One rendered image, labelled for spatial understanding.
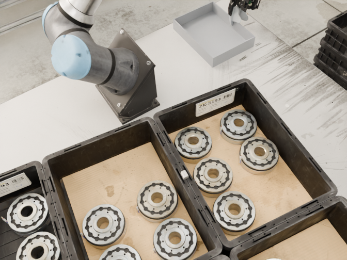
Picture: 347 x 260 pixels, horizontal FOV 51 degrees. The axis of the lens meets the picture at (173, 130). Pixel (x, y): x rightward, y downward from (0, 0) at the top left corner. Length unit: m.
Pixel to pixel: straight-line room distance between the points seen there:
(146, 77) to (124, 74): 0.07
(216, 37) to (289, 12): 1.41
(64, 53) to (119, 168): 0.35
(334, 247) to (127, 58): 0.77
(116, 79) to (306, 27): 1.87
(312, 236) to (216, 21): 0.97
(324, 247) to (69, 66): 0.79
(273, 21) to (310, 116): 1.53
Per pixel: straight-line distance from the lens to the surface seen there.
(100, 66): 1.08
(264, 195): 0.98
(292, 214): 0.86
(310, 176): 0.96
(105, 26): 2.74
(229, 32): 1.55
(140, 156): 1.02
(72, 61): 1.05
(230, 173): 0.96
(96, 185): 1.00
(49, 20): 1.18
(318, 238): 0.97
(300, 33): 2.71
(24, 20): 2.75
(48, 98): 1.40
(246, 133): 1.03
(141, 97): 1.21
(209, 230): 0.82
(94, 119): 1.28
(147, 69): 1.14
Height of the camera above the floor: 1.70
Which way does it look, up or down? 55 degrees down
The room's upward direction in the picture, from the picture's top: 4 degrees counter-clockwise
